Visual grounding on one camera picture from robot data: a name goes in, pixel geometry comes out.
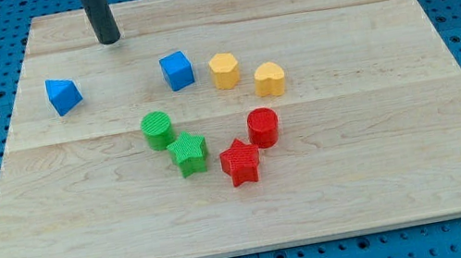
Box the red star block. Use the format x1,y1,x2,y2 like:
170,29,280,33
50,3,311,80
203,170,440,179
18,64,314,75
219,139,260,187

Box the green star block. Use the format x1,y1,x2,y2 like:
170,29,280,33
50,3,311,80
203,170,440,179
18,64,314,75
167,131,208,178

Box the green cylinder block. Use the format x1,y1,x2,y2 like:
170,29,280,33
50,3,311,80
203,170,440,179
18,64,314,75
140,111,177,151

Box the light wooden board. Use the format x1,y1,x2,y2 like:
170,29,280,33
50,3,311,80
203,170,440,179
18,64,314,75
0,0,461,258

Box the red cylinder block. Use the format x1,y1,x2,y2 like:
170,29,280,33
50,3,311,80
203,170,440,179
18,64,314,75
246,107,279,149

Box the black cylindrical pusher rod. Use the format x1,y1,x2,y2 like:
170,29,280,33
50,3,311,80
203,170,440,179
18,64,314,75
81,0,121,45

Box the yellow heart block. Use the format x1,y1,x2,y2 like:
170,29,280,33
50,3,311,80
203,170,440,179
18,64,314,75
254,61,286,97

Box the blue cube block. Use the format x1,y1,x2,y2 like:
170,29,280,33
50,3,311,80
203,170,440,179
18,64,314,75
159,51,195,92

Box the yellow hexagon block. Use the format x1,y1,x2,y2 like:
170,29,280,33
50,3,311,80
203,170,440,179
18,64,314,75
208,53,241,90

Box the blue triangle block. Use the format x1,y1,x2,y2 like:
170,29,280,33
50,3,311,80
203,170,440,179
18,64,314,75
44,80,82,117

